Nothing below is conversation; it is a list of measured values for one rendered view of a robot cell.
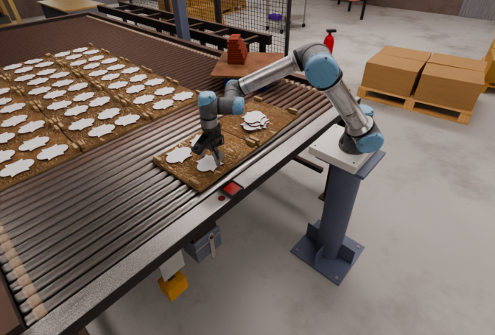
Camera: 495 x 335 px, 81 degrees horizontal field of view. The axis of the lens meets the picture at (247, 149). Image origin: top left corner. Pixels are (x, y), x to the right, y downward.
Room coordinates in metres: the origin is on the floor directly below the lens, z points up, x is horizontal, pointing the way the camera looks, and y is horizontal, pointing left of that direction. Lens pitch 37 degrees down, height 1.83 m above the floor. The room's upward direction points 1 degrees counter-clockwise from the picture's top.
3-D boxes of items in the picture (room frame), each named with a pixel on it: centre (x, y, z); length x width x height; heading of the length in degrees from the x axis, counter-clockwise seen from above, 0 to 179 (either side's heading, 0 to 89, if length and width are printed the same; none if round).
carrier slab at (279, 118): (1.49, -0.06, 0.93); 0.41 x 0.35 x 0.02; 141
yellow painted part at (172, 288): (0.64, 0.32, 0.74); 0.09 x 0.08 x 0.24; 137
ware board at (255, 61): (2.14, -0.03, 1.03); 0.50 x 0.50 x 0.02; 83
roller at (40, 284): (1.17, 0.08, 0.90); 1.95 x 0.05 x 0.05; 137
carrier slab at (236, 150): (1.18, 0.21, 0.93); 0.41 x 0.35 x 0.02; 140
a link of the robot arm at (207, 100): (1.10, 0.16, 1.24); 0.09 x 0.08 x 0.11; 88
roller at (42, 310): (1.11, 0.01, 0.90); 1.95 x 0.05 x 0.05; 137
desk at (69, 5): (6.40, 3.44, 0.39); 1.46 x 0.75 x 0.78; 47
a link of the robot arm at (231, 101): (1.12, 0.06, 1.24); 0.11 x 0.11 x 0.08; 88
